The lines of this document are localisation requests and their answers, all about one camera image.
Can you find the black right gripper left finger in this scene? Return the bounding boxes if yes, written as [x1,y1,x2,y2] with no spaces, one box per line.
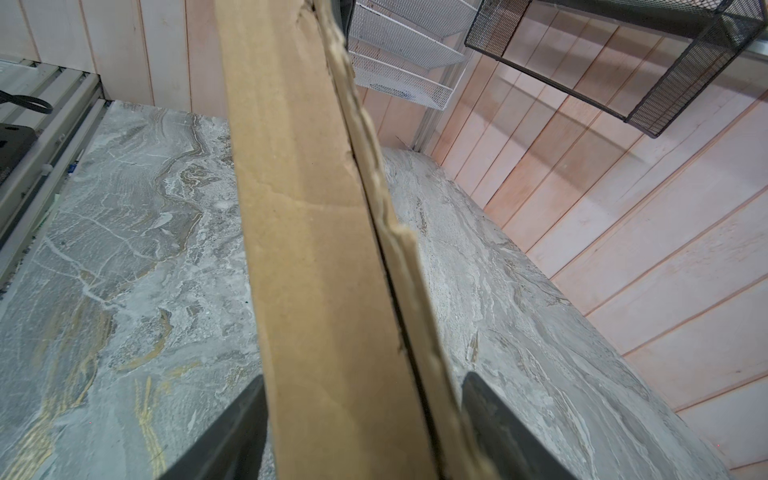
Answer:
[160,375,268,480]

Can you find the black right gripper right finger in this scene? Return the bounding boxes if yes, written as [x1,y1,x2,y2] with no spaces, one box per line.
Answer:
[462,372,575,480]

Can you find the brown cardboard box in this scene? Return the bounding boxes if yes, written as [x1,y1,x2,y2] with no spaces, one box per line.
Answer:
[215,1,497,479]

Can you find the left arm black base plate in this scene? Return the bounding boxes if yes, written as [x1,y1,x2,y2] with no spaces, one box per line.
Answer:
[0,123,37,184]

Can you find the aluminium mounting rail frame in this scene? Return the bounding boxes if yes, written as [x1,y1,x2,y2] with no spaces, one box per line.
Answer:
[1,58,107,285]

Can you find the black wire mesh basket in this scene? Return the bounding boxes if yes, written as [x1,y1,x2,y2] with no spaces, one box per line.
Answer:
[464,1,767,138]

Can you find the white wire mesh shelf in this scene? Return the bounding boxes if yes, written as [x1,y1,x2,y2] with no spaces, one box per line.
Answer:
[347,1,478,111]

